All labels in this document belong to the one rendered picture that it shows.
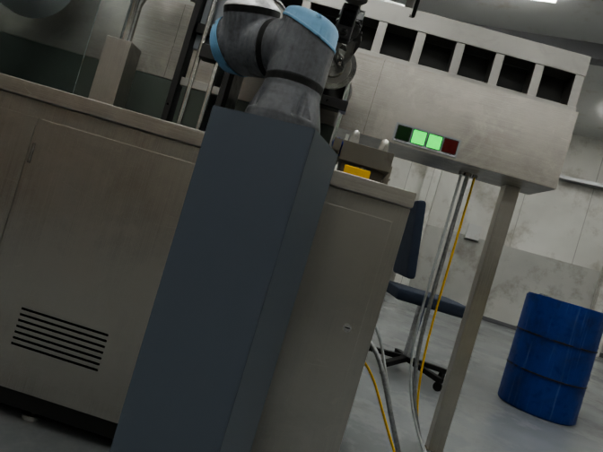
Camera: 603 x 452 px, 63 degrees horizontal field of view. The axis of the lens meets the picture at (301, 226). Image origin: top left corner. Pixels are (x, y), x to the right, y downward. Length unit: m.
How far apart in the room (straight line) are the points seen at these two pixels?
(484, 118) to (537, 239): 9.25
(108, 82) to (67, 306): 0.78
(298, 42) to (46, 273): 0.92
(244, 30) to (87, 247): 0.72
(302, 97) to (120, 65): 1.01
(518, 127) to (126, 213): 1.42
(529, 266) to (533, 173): 9.13
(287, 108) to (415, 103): 1.11
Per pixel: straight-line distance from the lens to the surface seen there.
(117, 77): 1.84
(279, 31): 0.99
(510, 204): 2.18
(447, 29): 2.09
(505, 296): 11.09
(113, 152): 1.42
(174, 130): 1.35
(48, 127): 1.51
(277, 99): 0.92
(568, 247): 11.30
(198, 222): 0.90
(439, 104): 1.99
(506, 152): 2.02
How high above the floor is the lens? 0.73
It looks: level
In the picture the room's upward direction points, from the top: 17 degrees clockwise
